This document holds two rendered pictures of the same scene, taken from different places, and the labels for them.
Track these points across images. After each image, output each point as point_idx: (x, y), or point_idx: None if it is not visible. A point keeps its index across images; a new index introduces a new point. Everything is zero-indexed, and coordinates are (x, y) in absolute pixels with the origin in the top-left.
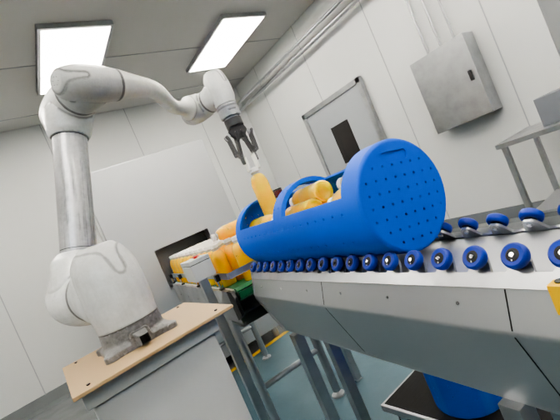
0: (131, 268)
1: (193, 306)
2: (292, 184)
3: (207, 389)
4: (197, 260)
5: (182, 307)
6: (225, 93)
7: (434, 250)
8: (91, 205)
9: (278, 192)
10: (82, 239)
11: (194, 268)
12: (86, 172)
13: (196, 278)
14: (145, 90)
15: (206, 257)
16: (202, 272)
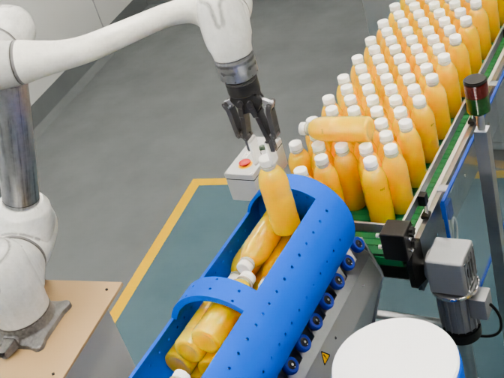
0: (4, 293)
1: (92, 318)
2: (192, 296)
3: None
4: (237, 176)
5: (100, 299)
6: (216, 52)
7: None
8: (24, 166)
9: (469, 91)
10: (12, 201)
11: (231, 184)
12: (16, 133)
13: (232, 195)
14: (58, 71)
15: (249, 178)
16: (241, 192)
